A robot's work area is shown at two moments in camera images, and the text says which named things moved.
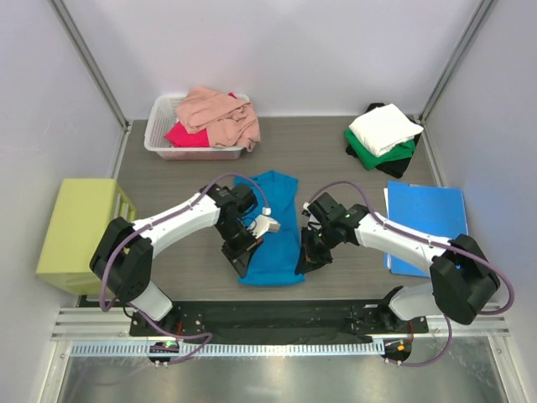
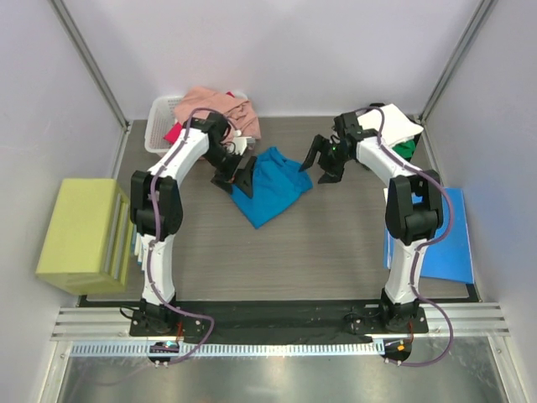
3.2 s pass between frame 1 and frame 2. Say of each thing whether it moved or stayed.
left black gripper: moved
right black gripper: moved
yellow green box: stayed
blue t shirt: moved
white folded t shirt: stayed
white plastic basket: stayed
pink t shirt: stayed
